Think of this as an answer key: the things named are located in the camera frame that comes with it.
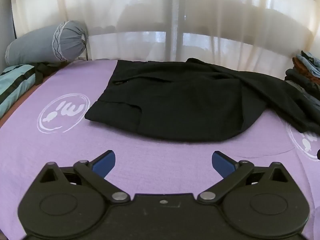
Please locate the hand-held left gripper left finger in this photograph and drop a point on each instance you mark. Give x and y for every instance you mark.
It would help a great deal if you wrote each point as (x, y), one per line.
(106, 162)

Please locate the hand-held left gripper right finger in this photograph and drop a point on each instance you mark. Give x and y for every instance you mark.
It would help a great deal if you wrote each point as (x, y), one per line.
(221, 162)

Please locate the black pants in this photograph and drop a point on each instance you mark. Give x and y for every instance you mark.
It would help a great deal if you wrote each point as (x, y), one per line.
(175, 100)

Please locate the purple printed bed sheet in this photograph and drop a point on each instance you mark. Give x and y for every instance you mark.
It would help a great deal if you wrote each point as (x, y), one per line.
(150, 155)

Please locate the dark green cloth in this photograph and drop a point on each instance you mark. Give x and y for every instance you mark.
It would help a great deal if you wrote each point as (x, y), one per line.
(40, 73)

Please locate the teal striped blanket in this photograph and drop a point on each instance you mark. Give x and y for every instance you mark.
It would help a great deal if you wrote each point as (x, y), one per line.
(15, 85)

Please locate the stack of folded clothes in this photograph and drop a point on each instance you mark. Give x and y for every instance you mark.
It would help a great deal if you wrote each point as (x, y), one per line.
(305, 72)

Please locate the grey-blue bolster pillow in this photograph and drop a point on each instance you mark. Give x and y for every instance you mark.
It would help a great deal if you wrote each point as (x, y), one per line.
(37, 45)

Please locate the sheer cream curtain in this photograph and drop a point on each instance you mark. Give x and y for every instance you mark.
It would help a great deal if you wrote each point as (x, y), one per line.
(125, 5)

